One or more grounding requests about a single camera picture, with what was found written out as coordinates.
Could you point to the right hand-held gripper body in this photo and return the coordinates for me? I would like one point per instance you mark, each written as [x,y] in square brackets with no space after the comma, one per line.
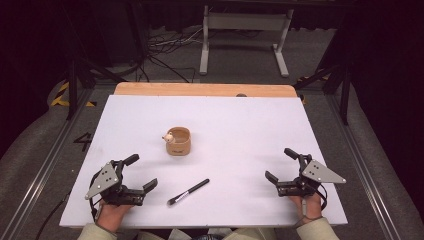
[316,174]

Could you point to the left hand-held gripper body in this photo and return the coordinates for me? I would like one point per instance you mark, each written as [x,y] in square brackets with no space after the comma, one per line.
[103,181]

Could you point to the black makeup brush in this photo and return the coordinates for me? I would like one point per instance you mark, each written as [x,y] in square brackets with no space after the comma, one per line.
[193,189]

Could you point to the wooden cup with bear figure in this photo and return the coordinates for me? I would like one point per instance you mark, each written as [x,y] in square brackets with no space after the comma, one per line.
[178,148]

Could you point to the person's right hand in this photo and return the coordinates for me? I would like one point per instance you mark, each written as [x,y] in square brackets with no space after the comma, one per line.
[311,208]

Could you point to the person's left hand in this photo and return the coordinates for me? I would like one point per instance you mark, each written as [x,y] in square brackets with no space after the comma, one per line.
[111,216]

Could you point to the yellow black floor tape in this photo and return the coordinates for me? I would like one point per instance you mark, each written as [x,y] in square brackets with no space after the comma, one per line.
[302,98]
[60,100]

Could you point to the white table mat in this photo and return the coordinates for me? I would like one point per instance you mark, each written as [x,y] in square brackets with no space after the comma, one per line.
[233,133]

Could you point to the person's torso clothing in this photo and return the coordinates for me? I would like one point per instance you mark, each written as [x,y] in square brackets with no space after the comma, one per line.
[250,235]

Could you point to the wooden table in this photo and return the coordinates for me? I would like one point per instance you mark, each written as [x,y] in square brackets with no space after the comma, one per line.
[200,89]

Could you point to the grey metal stand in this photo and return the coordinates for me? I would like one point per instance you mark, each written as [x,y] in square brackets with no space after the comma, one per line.
[246,21]

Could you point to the aluminium floor rail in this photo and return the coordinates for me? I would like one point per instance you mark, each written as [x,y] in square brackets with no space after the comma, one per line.
[40,173]
[363,166]

